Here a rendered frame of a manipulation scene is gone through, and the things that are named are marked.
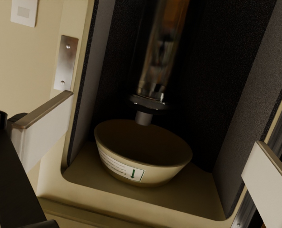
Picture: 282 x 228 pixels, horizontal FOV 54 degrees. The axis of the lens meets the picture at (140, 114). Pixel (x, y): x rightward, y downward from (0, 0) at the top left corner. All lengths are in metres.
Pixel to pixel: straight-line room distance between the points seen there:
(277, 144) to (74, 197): 0.30
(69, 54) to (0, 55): 0.56
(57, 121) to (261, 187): 0.13
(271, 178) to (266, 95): 0.25
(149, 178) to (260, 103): 0.20
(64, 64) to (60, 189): 0.19
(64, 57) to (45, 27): 0.48
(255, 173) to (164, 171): 0.25
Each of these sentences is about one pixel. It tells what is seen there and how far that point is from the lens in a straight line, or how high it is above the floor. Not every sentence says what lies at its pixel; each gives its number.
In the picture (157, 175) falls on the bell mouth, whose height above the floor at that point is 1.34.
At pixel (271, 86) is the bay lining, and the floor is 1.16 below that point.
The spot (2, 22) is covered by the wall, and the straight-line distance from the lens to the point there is 0.90.
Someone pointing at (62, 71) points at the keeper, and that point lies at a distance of 0.37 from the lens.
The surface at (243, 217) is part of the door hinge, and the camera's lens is 0.45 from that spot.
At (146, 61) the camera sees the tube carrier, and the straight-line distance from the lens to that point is 0.40.
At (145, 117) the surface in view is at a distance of 0.45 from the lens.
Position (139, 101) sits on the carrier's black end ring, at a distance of 0.40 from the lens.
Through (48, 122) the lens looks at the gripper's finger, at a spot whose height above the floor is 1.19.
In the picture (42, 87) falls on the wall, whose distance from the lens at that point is 0.87.
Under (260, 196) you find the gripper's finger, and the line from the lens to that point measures 0.18.
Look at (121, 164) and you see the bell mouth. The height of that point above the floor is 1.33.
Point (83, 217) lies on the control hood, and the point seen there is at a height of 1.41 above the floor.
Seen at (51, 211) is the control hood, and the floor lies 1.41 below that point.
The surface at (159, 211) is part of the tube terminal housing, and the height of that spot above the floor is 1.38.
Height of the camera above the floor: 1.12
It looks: 19 degrees up
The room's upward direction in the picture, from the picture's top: 165 degrees counter-clockwise
